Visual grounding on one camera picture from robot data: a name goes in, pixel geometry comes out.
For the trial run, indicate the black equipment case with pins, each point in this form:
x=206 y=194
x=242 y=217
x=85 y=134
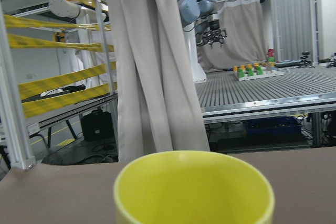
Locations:
x=97 y=125

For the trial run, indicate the white tray of coloured blocks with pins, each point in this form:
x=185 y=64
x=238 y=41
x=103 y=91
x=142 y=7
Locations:
x=258 y=70

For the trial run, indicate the yellow plastic cup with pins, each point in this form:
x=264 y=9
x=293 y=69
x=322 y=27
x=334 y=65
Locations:
x=192 y=187

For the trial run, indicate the beige hanging curtain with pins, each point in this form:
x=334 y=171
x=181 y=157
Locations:
x=158 y=107

